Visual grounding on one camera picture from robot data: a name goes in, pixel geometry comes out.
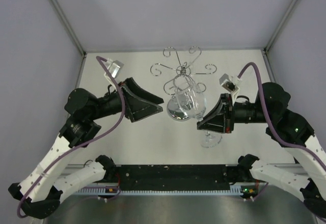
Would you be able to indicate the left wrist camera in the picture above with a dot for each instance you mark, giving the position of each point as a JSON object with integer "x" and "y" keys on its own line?
{"x": 114, "y": 67}

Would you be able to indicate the chrome wire glass rack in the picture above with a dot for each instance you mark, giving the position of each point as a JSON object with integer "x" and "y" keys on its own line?
{"x": 183, "y": 79}

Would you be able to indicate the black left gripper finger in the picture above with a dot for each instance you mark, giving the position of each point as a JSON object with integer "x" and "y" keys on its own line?
{"x": 137, "y": 90}
{"x": 144, "y": 113}

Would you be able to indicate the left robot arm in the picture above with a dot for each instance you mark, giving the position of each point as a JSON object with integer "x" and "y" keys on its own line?
{"x": 41, "y": 193}

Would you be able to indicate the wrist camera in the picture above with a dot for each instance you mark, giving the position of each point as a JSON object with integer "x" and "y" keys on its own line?
{"x": 114, "y": 67}
{"x": 231, "y": 84}

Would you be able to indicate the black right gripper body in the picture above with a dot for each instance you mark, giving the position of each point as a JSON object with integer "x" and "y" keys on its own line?
{"x": 229, "y": 114}

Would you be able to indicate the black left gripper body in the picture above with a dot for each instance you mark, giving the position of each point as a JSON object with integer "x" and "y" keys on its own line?
{"x": 128, "y": 102}

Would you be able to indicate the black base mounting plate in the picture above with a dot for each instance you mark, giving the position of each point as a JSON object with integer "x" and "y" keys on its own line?
{"x": 174, "y": 177}

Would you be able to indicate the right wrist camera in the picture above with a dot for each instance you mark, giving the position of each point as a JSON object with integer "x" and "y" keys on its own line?
{"x": 231, "y": 84}

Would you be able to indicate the grey slotted cable duct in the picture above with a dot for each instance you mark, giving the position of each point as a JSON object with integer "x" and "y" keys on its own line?
{"x": 106, "y": 191}

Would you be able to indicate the round clear wine glass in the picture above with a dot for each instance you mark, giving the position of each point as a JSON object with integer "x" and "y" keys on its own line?
{"x": 192, "y": 101}

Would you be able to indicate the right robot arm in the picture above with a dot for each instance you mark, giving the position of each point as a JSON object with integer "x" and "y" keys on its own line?
{"x": 291, "y": 130}

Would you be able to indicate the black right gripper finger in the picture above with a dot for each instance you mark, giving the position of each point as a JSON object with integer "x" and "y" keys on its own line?
{"x": 216, "y": 124}
{"x": 215, "y": 116}

